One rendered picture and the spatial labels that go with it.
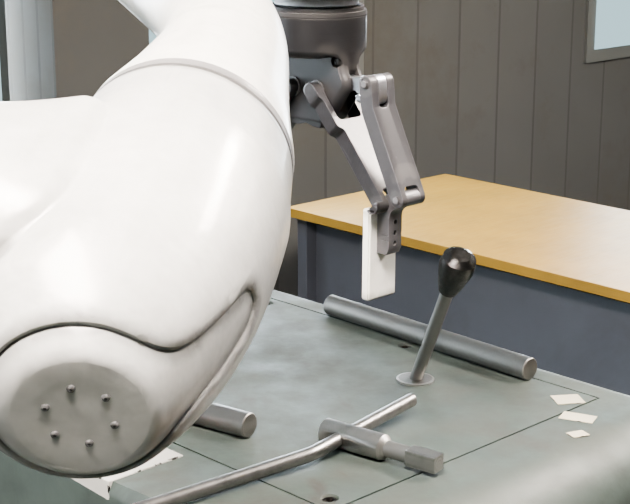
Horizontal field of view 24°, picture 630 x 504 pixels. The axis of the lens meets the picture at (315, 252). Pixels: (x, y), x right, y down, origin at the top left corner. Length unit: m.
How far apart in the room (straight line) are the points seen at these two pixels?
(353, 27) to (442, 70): 4.16
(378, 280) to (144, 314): 0.58
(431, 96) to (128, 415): 4.71
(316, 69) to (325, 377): 0.40
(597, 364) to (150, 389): 3.26
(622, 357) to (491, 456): 2.49
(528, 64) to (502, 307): 1.87
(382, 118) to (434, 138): 4.20
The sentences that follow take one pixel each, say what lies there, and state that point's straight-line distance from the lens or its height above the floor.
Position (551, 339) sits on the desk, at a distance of 3.82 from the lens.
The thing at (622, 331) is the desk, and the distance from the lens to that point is 3.68.
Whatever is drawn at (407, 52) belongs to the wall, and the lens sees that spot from 5.09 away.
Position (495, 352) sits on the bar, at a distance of 1.40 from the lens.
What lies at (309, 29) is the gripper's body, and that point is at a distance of 1.06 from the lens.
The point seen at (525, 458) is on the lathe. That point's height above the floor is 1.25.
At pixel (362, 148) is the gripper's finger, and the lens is 1.07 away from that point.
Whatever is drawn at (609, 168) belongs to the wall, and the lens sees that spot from 6.12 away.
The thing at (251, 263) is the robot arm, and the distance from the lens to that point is 0.56.
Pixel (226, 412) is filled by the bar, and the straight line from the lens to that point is 1.25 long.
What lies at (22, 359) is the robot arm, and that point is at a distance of 0.51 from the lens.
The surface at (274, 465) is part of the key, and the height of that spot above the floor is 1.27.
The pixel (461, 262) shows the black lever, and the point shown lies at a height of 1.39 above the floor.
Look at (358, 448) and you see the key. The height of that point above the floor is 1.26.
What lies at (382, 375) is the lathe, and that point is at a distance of 1.39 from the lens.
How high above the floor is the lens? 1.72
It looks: 15 degrees down
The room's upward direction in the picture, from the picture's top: straight up
